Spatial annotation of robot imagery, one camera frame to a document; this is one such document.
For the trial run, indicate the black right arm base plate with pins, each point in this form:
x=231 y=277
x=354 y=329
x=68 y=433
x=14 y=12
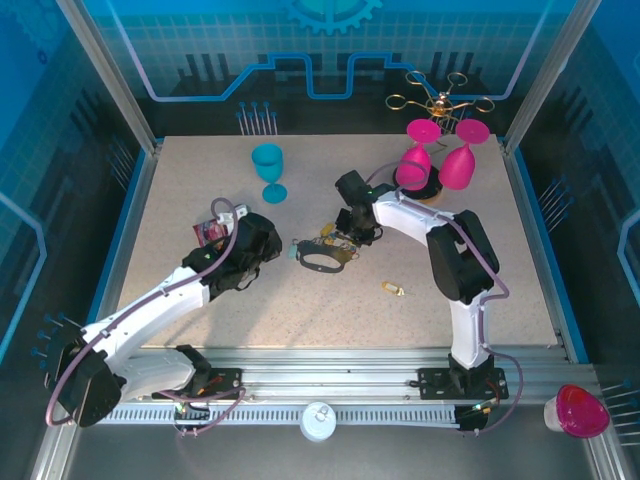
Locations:
x=435 y=382

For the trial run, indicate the aluminium frame post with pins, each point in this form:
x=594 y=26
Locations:
x=107 y=75
x=550 y=75

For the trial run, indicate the teal plastic goblet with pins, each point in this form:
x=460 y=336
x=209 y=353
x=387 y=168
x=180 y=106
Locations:
x=268 y=162

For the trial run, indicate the aluminium mounting rail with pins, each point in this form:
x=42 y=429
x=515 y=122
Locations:
x=325 y=372

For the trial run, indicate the bunch of metal keys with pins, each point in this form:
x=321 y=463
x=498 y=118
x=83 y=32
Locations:
x=345 y=245

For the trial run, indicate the pink lidded white cup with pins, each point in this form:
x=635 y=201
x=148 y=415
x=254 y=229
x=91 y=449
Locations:
x=582 y=412

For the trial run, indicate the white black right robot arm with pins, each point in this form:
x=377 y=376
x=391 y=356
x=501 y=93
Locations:
x=465 y=330

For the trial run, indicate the pink plastic goblet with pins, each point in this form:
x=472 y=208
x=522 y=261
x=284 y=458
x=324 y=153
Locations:
x=415 y=160
x=457 y=170

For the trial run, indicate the purple snack packet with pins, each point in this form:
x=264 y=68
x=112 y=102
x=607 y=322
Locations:
x=212 y=232

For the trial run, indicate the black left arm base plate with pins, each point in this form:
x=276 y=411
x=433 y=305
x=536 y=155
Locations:
x=227 y=380

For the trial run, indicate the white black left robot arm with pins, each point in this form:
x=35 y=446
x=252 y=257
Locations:
x=150 y=306

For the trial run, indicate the teal key tag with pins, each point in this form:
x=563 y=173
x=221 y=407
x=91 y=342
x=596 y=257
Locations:
x=292 y=251

